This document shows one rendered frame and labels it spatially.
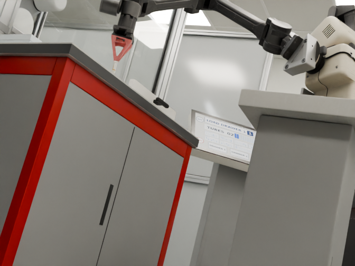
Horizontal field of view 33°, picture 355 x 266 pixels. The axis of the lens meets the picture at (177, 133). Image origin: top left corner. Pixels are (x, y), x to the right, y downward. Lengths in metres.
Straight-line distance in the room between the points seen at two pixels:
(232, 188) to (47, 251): 1.67
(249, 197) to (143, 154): 0.40
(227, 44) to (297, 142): 2.81
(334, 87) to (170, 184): 0.72
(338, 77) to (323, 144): 0.82
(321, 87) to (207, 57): 2.00
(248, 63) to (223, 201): 1.33
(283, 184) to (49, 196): 0.49
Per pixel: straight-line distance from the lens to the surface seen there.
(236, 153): 2.85
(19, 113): 1.35
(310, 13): 5.28
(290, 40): 2.07
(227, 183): 2.89
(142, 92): 1.99
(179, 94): 4.02
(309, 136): 1.29
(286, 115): 1.31
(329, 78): 2.09
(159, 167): 1.64
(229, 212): 2.88
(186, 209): 3.75
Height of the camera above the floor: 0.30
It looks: 15 degrees up
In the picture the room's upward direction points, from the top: 14 degrees clockwise
